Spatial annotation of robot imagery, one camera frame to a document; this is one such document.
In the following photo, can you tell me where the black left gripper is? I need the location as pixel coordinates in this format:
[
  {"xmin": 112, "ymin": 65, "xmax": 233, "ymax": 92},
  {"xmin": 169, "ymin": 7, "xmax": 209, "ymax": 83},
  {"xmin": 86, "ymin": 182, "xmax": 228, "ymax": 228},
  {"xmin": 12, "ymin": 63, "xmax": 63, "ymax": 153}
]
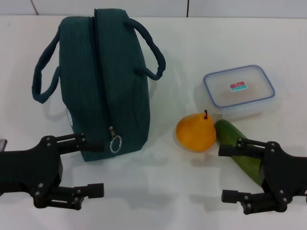
[{"xmin": 0, "ymin": 133, "xmax": 105, "ymax": 211}]

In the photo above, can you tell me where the yellow pear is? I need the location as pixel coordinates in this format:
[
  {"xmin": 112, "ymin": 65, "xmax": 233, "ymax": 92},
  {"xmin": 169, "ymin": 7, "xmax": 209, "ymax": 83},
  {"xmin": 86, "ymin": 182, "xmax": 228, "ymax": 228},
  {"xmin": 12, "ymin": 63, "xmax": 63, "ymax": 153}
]
[{"xmin": 176, "ymin": 109, "xmax": 217, "ymax": 153}]

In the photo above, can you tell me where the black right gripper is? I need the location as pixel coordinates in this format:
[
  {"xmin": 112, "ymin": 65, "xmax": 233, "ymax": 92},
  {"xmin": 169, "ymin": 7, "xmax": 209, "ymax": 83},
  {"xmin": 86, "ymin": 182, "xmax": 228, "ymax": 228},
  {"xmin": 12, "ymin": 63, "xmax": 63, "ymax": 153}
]
[{"xmin": 218, "ymin": 138, "xmax": 307, "ymax": 215}]

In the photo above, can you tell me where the green cucumber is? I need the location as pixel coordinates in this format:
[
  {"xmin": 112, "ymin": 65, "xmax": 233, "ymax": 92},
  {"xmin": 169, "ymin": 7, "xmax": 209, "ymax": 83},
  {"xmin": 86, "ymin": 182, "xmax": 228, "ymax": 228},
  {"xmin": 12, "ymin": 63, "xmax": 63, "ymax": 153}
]
[{"xmin": 214, "ymin": 119, "xmax": 264, "ymax": 187}]

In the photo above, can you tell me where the clear plastic food container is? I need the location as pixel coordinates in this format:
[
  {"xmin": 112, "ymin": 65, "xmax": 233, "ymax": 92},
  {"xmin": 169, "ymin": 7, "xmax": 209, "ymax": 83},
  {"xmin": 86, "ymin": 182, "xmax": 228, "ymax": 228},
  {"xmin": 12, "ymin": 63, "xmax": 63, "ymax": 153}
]
[{"xmin": 203, "ymin": 64, "xmax": 276, "ymax": 120}]

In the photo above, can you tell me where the dark teal insulated lunch bag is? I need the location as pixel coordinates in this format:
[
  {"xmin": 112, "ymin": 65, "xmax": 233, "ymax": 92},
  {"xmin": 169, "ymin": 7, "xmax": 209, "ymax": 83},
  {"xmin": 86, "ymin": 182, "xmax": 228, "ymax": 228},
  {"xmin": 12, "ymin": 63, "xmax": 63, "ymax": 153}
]
[{"xmin": 32, "ymin": 8, "xmax": 166, "ymax": 163}]

